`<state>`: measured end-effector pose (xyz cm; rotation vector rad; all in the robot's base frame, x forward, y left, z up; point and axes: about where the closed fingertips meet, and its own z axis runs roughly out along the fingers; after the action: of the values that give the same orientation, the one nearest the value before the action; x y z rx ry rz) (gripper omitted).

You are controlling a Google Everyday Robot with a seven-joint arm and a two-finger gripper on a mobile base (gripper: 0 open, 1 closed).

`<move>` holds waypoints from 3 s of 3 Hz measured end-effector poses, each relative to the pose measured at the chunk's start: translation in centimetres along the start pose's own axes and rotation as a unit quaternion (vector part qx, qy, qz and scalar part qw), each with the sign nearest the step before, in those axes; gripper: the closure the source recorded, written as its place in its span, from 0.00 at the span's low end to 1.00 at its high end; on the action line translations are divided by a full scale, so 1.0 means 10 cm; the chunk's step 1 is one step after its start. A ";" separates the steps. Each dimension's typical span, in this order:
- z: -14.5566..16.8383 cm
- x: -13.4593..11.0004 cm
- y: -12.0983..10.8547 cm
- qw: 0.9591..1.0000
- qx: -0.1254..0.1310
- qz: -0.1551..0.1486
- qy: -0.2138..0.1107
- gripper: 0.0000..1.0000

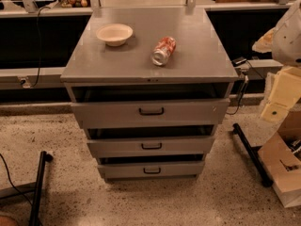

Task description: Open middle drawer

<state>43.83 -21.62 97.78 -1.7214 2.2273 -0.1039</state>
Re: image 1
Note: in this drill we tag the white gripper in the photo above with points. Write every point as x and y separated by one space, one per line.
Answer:
288 42

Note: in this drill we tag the grey drawer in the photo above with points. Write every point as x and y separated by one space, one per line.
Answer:
150 113
149 146
186 165

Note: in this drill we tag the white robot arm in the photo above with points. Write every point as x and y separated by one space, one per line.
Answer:
284 42

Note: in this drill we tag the grey bottom drawer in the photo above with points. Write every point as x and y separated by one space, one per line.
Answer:
186 165

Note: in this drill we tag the grey metal drawer cabinet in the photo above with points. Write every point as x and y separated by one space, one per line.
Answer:
199 68

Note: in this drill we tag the grey top drawer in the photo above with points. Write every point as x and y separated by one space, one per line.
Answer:
150 113

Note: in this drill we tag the cardboard box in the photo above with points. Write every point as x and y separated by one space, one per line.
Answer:
281 165

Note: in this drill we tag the black power adapter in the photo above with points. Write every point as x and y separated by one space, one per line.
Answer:
239 61

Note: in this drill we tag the orange soda can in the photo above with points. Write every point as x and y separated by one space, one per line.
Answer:
163 50

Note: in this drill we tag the white paper bowl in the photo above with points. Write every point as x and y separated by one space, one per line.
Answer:
114 34

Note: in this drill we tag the black metal leg left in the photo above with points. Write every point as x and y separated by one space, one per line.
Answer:
34 215

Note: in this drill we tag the wall power outlet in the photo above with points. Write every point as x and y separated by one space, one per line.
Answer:
24 81

